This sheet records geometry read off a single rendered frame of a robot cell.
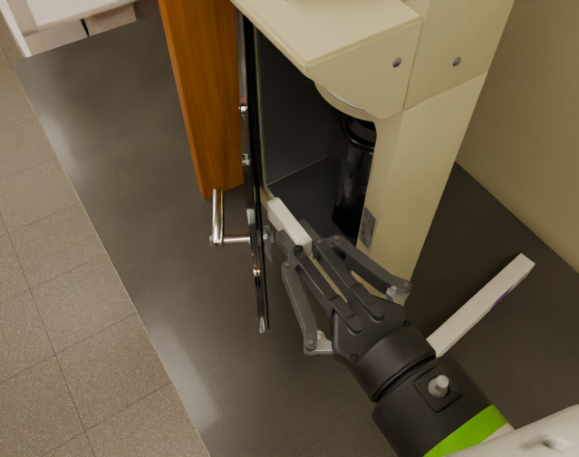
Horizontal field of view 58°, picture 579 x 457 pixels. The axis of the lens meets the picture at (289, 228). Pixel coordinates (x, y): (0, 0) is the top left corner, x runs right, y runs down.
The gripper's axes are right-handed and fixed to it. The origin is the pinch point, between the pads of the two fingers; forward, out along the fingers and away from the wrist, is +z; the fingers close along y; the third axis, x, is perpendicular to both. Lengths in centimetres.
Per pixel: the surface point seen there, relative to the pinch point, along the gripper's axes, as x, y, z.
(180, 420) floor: 128, 22, 31
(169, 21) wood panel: -5.2, -2.8, 34.9
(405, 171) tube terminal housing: -2.9, -14.1, -2.1
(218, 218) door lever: 7.3, 4.0, 10.6
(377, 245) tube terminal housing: 10.7, -12.5, -2.1
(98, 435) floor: 128, 46, 41
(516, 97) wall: 15, -55, 12
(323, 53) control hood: -22.9, -2.0, -1.8
